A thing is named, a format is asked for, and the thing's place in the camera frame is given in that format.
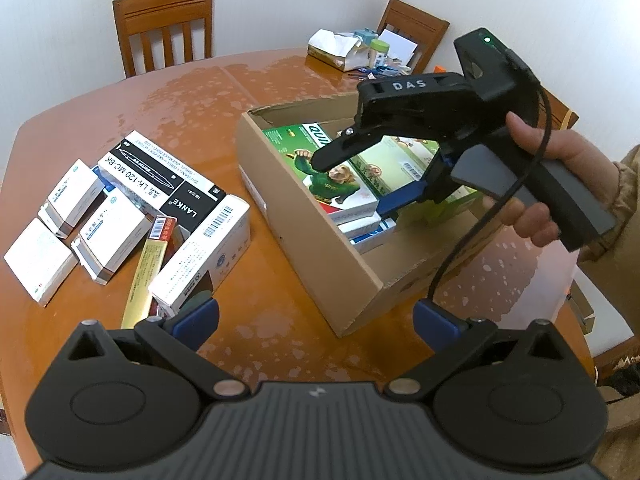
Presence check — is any plain white box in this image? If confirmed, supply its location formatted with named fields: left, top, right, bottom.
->
left=4, top=217, right=79, bottom=308

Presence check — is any white box with molecule print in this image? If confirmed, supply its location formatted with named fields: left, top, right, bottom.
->
left=71, top=191, right=152, bottom=287

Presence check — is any brown wooden chair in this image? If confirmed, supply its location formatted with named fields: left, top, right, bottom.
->
left=376, top=0, right=451, bottom=76
left=112, top=0, right=215, bottom=79
left=540, top=87, right=581, bottom=132

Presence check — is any green box with cartoon figure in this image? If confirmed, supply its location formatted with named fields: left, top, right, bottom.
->
left=262, top=122, right=382, bottom=218

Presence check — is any person's right forearm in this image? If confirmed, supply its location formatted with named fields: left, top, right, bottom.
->
left=575, top=145, right=640, bottom=263

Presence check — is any large blue white medicine box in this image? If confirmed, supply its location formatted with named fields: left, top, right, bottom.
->
left=336, top=207, right=399, bottom=255

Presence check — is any white box with small text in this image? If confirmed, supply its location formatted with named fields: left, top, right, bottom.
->
left=38, top=158, right=107, bottom=240

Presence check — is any cardboard box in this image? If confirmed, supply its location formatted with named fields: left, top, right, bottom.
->
left=235, top=91, right=506, bottom=339

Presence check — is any small blue white box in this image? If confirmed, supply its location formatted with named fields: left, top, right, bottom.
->
left=91, top=164, right=121, bottom=193

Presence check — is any stack of papers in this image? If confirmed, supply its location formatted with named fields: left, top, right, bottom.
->
left=377, top=29, right=418, bottom=63

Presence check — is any person's beige clothing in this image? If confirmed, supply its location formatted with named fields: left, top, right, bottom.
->
left=597, top=400, right=640, bottom=480

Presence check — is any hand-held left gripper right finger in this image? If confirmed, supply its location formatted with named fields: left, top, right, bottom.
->
left=382, top=299, right=573, bottom=403

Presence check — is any black white pen box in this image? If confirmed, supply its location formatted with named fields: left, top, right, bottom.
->
left=96, top=130, right=229, bottom=233

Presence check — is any white box with teal circle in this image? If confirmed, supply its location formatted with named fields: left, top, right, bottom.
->
left=148, top=194, right=252, bottom=319

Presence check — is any pile of pens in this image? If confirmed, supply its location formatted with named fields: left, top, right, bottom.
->
left=347, top=62, right=416, bottom=81

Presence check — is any person's right hand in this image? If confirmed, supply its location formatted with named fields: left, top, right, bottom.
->
left=482, top=112, right=623, bottom=248

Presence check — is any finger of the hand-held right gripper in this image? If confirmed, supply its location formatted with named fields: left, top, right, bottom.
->
left=377, top=147, right=458, bottom=216
left=311, top=127, right=386, bottom=173

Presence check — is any green box with bear print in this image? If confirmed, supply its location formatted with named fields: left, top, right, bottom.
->
left=350, top=135, right=442, bottom=197

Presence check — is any long gold box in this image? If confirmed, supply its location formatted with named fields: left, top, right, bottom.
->
left=121, top=215, right=179, bottom=329

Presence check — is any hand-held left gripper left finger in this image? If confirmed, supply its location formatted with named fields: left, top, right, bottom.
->
left=62, top=296, right=249, bottom=402

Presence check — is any open tissue pack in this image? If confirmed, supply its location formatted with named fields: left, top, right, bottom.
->
left=306, top=29, right=368, bottom=72

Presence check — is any green lid jar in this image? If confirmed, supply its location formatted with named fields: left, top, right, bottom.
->
left=369, top=40, right=391, bottom=68

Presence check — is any brown wooden desktop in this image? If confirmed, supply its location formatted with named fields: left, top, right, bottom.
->
left=0, top=47, right=596, bottom=411

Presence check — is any light green medicine box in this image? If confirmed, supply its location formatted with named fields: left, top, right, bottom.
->
left=400, top=185, right=477, bottom=228

